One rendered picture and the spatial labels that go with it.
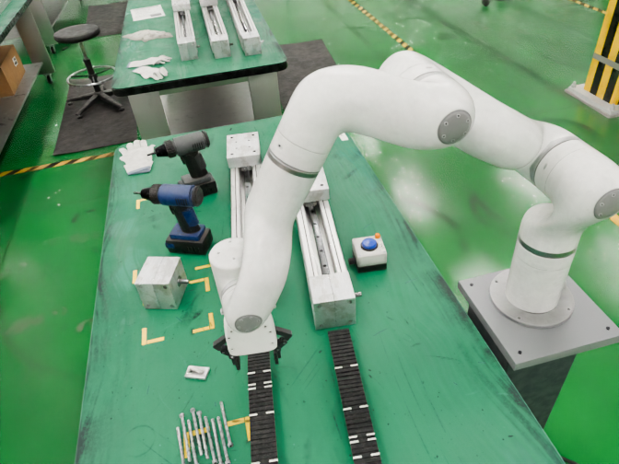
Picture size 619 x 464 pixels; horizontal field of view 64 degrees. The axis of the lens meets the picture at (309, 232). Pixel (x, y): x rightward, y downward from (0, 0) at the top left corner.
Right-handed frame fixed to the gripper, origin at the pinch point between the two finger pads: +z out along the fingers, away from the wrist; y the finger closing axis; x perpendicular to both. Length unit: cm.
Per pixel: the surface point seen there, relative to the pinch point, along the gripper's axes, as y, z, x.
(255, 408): -1.2, 3.2, -9.9
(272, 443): 1.6, 3.3, -17.9
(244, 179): -1, 1, 73
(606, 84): 251, 69, 240
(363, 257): 29.5, 0.8, 27.6
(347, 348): 20.2, 3.1, 1.3
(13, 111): -180, 62, 307
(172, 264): -20.1, -3.0, 31.2
